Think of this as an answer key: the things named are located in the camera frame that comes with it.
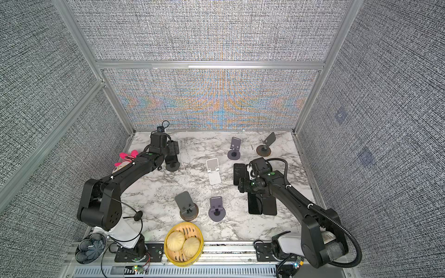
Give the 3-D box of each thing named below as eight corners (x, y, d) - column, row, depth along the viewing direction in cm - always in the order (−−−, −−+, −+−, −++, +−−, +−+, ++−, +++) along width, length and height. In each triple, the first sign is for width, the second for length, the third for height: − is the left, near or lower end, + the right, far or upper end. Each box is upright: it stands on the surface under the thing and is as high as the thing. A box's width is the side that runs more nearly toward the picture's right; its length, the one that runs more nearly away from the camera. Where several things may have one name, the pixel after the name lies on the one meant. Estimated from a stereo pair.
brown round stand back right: (257, 154, 110) (261, 140, 100) (265, 143, 115) (269, 130, 106) (267, 159, 107) (272, 145, 98) (274, 148, 113) (279, 134, 103)
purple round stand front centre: (210, 221, 84) (208, 213, 75) (210, 205, 89) (209, 196, 80) (225, 221, 84) (225, 213, 75) (225, 205, 89) (225, 196, 80)
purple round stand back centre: (228, 158, 108) (229, 146, 99) (231, 149, 113) (232, 136, 104) (238, 161, 106) (240, 149, 97) (241, 151, 111) (243, 139, 102)
